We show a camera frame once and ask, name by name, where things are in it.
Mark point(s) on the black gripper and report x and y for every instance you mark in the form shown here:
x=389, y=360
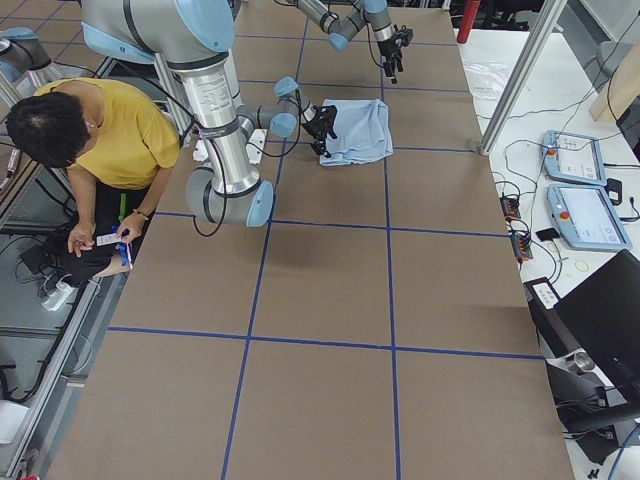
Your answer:
x=316, y=126
x=388, y=50

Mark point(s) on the teach pendant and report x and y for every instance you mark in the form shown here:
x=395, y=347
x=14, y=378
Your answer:
x=585, y=218
x=573, y=158

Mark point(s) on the aluminium frame post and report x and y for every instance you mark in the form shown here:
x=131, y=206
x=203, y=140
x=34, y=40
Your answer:
x=536, y=40

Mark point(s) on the red cylinder bottle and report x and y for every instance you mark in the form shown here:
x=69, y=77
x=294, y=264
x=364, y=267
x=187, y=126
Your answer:
x=468, y=18

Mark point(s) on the white power strip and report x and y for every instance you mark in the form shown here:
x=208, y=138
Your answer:
x=58, y=296

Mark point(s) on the light blue striped shirt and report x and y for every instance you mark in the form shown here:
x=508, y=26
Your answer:
x=363, y=134

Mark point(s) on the near teach pendant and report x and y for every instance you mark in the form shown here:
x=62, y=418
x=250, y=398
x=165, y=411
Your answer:
x=585, y=218

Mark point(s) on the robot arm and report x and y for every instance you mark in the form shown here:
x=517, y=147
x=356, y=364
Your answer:
x=340, y=31
x=195, y=39

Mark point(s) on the far teach pendant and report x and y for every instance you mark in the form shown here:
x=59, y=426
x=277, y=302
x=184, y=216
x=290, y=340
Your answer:
x=573, y=158

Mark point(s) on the clear plastic bag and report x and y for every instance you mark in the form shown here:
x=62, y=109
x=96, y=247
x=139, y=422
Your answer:
x=487, y=81

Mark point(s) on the person in yellow shirt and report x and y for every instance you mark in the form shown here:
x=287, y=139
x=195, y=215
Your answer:
x=118, y=149

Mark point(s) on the black monitor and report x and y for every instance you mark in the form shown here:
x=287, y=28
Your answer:
x=602, y=314

